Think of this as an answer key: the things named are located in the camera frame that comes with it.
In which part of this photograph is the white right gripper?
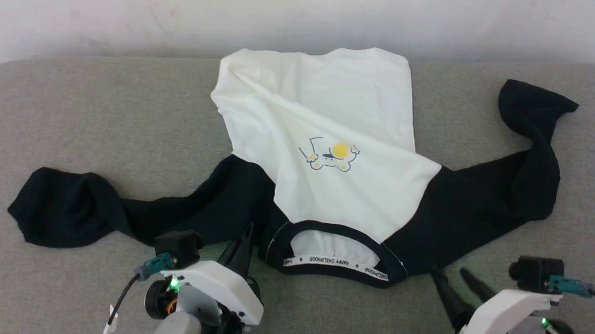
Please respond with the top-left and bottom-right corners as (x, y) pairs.
(427, 267), (565, 334)

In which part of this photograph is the white cable label tag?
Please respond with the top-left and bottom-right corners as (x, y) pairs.
(105, 305), (119, 334)

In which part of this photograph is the teal left camera connector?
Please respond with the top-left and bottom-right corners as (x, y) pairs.
(136, 252), (177, 282)

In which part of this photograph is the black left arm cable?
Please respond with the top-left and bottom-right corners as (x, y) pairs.
(101, 271), (142, 334)

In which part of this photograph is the teal right camera connector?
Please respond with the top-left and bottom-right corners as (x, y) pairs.
(548, 276), (595, 299)

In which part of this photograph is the teal camera connector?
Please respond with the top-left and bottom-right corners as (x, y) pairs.
(136, 252), (177, 282)
(548, 276), (595, 299)

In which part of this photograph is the white and black raglan shirt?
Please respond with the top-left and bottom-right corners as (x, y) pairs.
(5, 28), (582, 299)

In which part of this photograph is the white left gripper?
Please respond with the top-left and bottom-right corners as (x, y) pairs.
(157, 219), (269, 334)

